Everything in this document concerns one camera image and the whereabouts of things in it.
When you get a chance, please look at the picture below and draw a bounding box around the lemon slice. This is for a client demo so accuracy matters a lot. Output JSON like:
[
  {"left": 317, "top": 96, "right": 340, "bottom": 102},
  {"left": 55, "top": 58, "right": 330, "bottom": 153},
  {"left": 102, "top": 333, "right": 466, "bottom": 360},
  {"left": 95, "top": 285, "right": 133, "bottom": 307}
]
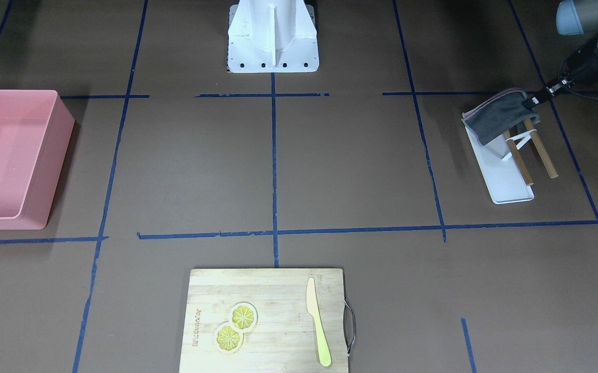
[
  {"left": 229, "top": 302, "right": 258, "bottom": 334},
  {"left": 213, "top": 323, "right": 245, "bottom": 354}
]

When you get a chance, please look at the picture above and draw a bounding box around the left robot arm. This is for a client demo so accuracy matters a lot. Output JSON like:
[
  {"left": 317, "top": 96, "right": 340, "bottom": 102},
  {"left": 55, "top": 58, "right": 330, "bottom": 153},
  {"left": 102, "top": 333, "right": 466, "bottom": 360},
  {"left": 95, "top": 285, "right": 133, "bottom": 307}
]
[{"left": 522, "top": 1, "right": 598, "bottom": 109}]

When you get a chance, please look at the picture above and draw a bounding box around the yellow plastic knife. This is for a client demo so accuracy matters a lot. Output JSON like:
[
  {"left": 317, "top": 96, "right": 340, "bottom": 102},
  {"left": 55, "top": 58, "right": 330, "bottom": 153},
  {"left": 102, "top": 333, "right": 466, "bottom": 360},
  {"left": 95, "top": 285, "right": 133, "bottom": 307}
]
[{"left": 305, "top": 277, "right": 332, "bottom": 367}]

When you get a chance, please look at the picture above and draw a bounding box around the grey pink cloth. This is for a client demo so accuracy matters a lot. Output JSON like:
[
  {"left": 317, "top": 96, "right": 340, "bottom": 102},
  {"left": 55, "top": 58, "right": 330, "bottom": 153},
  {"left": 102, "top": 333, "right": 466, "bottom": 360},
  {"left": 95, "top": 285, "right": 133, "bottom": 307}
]
[{"left": 462, "top": 88, "right": 541, "bottom": 146}]

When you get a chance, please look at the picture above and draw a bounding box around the white wooden towel rack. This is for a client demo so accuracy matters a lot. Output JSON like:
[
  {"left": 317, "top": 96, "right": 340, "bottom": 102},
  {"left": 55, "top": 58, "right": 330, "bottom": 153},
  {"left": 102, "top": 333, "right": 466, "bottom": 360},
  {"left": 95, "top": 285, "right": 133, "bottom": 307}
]
[{"left": 465, "top": 119, "right": 559, "bottom": 205}]

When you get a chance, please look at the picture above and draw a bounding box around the white pedestal column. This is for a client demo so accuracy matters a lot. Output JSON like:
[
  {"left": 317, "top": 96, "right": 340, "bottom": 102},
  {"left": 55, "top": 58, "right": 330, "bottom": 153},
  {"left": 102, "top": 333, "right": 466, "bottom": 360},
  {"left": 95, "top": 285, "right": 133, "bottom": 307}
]
[{"left": 226, "top": 1, "right": 320, "bottom": 74}]

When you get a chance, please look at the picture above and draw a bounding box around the wooden cutting board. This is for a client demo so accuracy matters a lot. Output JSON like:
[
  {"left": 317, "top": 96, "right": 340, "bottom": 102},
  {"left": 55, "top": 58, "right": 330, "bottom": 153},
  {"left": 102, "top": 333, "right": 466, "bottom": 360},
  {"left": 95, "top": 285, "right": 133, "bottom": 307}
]
[{"left": 179, "top": 268, "right": 351, "bottom": 372}]

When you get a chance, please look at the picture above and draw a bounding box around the pink plastic bin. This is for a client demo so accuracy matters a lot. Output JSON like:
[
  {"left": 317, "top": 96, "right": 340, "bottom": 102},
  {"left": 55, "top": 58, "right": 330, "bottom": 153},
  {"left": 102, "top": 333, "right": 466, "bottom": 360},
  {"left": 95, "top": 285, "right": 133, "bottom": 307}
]
[{"left": 0, "top": 90, "right": 76, "bottom": 231}]

